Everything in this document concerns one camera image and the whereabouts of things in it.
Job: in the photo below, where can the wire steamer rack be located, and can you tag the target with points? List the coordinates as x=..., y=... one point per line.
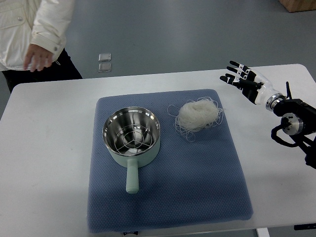
x=132, y=138

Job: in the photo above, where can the upper metal floor plate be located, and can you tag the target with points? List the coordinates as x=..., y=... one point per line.
x=103, y=57

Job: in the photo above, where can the metal floor plate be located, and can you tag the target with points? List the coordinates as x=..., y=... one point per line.
x=105, y=67
x=103, y=57

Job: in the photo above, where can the mint green steel pot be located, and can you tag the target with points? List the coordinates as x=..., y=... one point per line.
x=132, y=161

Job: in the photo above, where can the wooden box corner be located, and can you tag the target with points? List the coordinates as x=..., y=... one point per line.
x=298, y=5

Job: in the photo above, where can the person's white jacket torso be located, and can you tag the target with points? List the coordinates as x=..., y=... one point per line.
x=16, y=22

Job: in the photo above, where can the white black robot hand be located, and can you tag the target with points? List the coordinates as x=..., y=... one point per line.
x=253, y=85

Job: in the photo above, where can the blue quilted mat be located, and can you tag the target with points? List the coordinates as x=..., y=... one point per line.
x=186, y=184

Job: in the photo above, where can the white jacket sleeve forearm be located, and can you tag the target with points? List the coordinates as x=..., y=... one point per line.
x=50, y=24

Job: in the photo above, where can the lower metal floor plate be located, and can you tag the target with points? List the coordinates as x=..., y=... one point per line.
x=105, y=67

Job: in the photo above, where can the person's bare hand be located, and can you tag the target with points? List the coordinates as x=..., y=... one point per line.
x=37, y=58

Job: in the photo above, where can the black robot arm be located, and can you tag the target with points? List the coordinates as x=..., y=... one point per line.
x=298, y=120

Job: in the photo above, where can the white vermicelli bundle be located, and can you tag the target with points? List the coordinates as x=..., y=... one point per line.
x=195, y=116

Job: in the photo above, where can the person's black trousers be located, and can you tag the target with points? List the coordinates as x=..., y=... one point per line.
x=62, y=69

